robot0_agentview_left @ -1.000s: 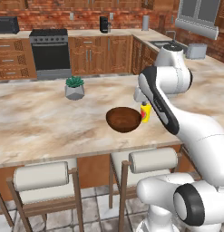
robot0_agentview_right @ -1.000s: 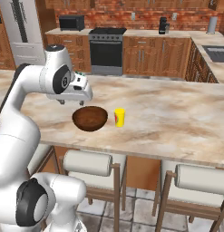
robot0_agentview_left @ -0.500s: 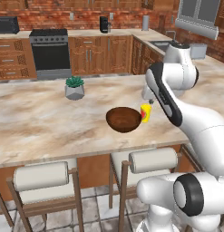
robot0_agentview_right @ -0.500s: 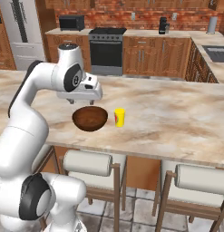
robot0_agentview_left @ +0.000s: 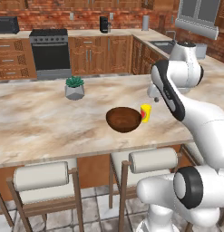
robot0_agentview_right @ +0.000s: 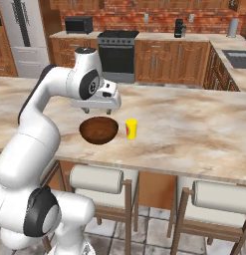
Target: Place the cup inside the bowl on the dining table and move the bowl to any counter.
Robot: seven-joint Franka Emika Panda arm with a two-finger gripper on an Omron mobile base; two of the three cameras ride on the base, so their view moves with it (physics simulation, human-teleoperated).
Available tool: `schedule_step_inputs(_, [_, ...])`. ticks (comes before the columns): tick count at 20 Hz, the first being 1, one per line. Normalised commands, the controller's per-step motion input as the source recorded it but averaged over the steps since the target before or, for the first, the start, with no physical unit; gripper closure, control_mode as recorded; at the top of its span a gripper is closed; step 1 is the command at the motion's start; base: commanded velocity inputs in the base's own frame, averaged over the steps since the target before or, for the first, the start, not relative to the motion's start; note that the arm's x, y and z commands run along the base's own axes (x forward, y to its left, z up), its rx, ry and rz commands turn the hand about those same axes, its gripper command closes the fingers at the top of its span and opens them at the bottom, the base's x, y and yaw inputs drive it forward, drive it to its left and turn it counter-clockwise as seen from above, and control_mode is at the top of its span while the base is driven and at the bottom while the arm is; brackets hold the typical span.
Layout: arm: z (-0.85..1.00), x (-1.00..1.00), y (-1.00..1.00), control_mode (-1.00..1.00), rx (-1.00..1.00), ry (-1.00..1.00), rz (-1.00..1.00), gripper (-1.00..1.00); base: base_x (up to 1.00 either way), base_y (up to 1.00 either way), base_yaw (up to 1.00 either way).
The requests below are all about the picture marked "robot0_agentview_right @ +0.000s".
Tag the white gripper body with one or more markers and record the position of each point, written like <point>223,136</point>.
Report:
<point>98,101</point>

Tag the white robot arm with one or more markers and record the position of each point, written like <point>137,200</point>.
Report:
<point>31,156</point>

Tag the brown wooden bowl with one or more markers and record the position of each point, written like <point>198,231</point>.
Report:
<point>98,130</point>

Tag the yellow cup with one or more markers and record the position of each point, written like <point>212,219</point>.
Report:
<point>131,129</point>

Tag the steel oven with black hob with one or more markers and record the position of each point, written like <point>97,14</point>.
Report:
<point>116,56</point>

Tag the wooden base cupboards beside fridge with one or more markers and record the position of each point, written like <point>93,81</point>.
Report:
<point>63,50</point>

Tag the wooden stool with white cushion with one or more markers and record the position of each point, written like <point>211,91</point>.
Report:
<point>96,179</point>
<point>220,198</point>

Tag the wide wooden base cupboard run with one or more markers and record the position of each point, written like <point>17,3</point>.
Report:
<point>171,63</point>

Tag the black microwave oven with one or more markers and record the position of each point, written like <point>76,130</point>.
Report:
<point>78,25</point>

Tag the silver fridge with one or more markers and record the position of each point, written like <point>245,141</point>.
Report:
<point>26,36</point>

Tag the wooden tall cupboard unit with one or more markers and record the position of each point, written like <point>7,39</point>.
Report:
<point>3,50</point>

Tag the black coffee machine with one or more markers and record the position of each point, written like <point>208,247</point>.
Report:
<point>179,29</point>

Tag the wooden cupboard run under sink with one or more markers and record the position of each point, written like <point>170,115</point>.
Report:
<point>219,74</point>

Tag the grey sink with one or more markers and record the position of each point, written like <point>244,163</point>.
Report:
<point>239,59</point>

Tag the grey cylindrical canister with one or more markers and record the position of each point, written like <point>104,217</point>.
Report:
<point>233,27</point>

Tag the grey wall socket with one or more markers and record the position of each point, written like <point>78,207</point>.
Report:
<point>191,18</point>
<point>146,17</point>

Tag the wooden wall cupboards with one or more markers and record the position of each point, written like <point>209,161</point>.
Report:
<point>144,4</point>

